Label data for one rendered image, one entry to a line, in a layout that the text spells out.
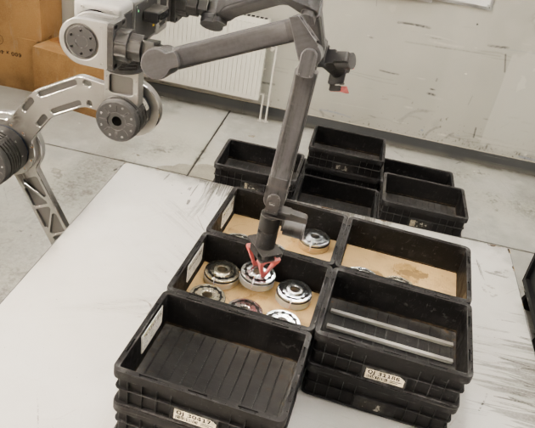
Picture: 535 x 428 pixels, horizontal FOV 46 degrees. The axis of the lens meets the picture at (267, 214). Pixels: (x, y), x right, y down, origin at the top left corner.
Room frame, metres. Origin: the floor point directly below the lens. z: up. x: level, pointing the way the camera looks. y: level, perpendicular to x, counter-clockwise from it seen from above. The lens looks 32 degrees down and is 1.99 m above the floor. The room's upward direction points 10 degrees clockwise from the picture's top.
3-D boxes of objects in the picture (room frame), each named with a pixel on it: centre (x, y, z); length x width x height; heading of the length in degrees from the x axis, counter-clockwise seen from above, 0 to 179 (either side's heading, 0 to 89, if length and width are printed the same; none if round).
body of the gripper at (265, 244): (1.44, -0.01, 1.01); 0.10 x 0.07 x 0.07; 33
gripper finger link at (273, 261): (1.43, -0.01, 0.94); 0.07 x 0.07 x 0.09; 33
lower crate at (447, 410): (1.29, -0.39, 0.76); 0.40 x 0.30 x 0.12; 80
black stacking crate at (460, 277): (1.59, -0.44, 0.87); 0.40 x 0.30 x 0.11; 80
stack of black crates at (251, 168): (2.72, 0.08, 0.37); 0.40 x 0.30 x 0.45; 84
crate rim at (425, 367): (1.29, -0.39, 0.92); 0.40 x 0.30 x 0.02; 80
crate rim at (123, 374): (1.07, 0.06, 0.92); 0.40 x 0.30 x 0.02; 80
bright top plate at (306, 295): (1.42, -0.11, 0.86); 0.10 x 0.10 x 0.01
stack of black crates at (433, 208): (2.64, -0.72, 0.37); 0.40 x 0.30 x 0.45; 84
